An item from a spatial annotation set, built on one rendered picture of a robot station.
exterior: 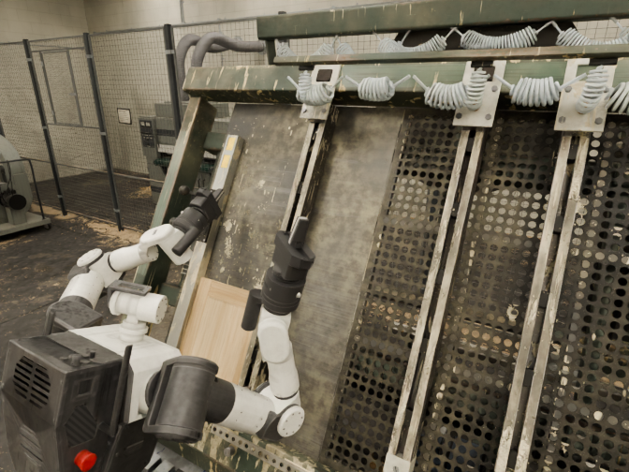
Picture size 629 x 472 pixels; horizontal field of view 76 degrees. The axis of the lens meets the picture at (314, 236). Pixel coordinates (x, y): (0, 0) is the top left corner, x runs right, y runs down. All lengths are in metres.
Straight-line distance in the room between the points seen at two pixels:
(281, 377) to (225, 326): 0.49
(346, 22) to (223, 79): 0.60
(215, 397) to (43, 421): 0.31
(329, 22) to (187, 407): 1.62
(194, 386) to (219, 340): 0.60
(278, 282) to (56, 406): 0.45
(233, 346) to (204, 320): 0.16
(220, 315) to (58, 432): 0.70
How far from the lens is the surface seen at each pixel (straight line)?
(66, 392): 0.90
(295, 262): 0.80
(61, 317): 1.17
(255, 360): 1.32
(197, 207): 1.35
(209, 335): 1.50
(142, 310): 1.01
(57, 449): 0.94
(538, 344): 1.13
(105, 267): 1.41
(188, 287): 1.54
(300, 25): 2.05
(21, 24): 10.22
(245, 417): 0.99
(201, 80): 1.75
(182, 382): 0.88
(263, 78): 1.56
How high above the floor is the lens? 1.90
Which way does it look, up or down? 21 degrees down
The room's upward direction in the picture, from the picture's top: straight up
